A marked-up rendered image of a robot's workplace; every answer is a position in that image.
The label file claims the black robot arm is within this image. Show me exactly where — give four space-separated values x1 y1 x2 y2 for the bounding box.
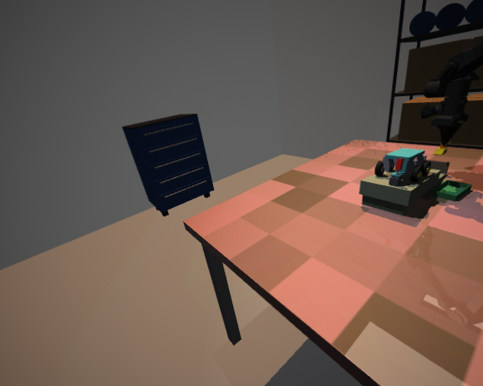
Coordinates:
419 43 483 119

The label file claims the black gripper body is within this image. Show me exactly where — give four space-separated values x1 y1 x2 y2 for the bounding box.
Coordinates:
431 96 469 125

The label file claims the green tray rim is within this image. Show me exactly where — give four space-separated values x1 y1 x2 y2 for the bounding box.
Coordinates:
430 180 472 201

